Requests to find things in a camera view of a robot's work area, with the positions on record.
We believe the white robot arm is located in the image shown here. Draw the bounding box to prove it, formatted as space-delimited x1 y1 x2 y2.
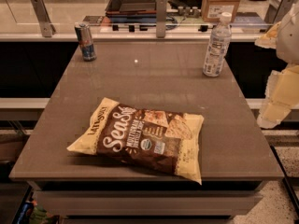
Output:
255 1 299 129

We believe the clear plastic water bottle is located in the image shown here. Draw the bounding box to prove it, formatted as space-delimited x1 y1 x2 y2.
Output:
203 12 232 77

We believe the blue can in lower bin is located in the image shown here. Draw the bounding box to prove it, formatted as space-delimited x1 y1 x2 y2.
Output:
15 202 34 224

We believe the middle metal glass bracket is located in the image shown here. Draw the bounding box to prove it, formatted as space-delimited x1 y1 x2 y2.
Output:
156 0 167 38

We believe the left metal glass bracket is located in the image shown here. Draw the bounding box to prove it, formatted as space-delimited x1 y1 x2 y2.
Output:
30 0 56 37

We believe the redbull can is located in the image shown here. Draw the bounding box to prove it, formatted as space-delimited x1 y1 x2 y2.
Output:
74 22 96 61

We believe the metal glass bracket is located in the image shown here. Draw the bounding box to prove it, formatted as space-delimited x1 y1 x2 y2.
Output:
156 0 167 38
264 0 295 23
30 0 56 37

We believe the dark tray with orange rim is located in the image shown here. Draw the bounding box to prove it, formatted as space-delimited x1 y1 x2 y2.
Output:
106 0 156 16

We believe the brown and yellow chip bag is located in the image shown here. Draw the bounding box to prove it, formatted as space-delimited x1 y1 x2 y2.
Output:
67 98 204 183

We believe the right metal glass bracket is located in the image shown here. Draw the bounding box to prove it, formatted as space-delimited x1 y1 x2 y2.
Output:
264 0 295 23

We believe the green bag in lower bin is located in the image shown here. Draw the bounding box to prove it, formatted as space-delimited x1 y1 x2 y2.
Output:
29 205 59 224

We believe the cardboard box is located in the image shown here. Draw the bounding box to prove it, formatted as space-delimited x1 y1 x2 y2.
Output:
201 0 240 22

